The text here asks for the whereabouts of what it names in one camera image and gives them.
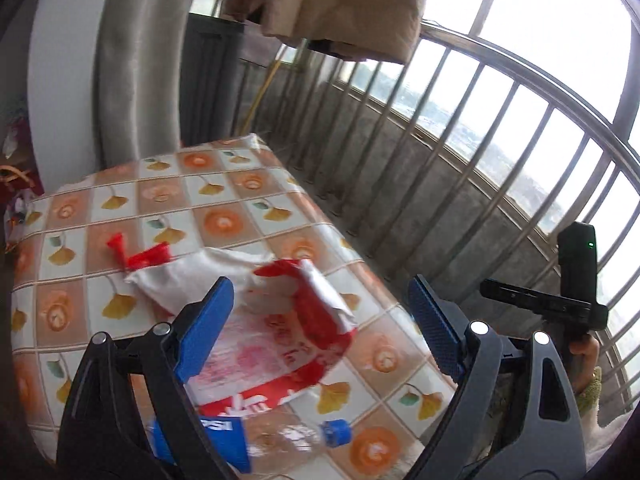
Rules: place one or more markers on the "red and white plastic bag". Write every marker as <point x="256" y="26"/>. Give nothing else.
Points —
<point x="280" y="350"/>

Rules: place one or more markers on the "hanging brown garment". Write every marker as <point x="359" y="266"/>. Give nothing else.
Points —
<point x="340" y="5"/>

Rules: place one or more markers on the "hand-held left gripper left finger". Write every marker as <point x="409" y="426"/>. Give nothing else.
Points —
<point x="205" y="330"/>

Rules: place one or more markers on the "ginkgo leaf patterned tablecloth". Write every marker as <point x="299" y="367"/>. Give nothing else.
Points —
<point x="210" y="220"/>

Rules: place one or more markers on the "clear plastic bottle blue cap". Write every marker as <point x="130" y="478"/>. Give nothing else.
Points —
<point x="280" y="435"/>

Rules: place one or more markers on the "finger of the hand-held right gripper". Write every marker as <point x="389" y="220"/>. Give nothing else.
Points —
<point x="525" y="300"/>

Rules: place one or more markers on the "yellow pole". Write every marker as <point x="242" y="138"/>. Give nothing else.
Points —
<point x="260" y="100"/>

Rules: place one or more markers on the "red and white snack wrapper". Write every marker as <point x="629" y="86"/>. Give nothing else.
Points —
<point x="190" y="280"/>

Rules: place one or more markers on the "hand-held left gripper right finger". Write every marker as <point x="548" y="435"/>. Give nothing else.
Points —
<point x="435" y="330"/>

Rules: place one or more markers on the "steel balcony railing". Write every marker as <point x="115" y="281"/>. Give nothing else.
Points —
<point x="625" y="105"/>

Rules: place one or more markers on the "red wrapper scrap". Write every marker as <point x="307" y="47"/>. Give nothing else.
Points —
<point x="116" y="247"/>

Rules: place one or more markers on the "person's right hand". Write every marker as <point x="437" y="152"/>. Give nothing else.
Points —
<point x="585" y="362"/>

